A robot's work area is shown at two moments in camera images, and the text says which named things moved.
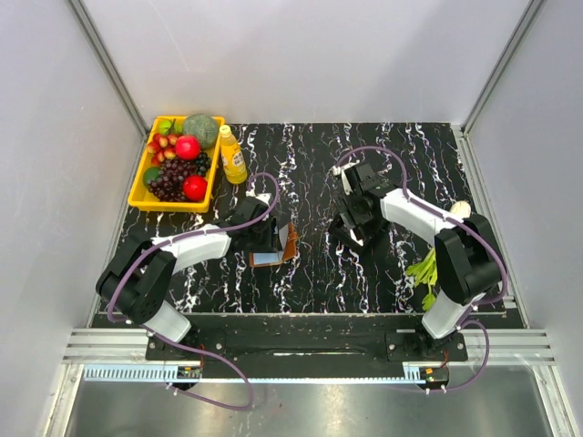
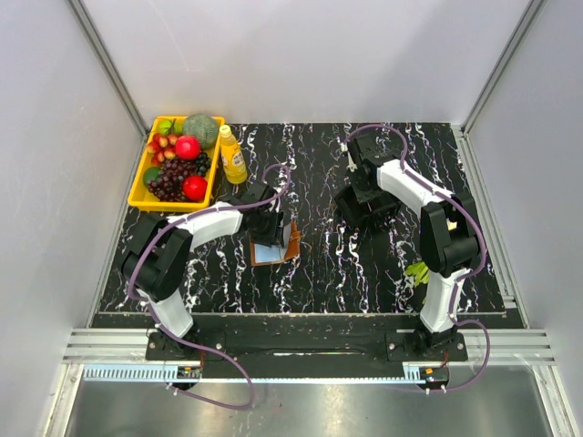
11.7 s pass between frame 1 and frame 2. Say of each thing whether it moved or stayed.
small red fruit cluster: stayed
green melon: stayed
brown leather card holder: stayed
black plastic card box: moved
